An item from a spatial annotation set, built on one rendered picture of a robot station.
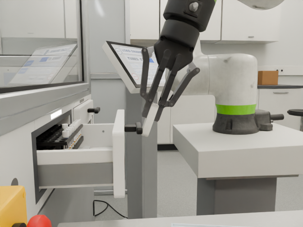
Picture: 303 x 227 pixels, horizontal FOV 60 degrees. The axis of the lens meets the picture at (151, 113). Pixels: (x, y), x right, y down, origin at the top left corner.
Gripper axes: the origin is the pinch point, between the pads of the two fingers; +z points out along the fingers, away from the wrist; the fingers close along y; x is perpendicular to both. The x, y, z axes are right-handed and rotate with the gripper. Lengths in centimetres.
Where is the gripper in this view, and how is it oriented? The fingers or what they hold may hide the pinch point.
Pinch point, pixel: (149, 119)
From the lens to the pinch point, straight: 55.1
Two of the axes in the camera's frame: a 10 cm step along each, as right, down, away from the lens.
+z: -3.4, 9.4, 1.0
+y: 9.4, 3.2, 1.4
